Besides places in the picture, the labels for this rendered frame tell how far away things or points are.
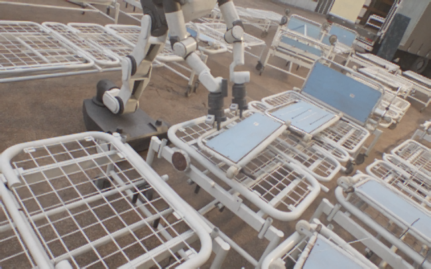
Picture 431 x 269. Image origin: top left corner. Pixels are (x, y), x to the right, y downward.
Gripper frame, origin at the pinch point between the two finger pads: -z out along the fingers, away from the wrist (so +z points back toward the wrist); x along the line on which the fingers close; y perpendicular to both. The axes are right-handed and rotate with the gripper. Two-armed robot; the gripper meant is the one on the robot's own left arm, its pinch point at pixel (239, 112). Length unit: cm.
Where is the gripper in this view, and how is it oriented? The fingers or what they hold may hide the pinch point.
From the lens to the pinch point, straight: 201.9
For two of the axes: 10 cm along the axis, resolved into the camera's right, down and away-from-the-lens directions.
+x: -8.7, -1.5, 4.7
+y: -4.9, 3.0, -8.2
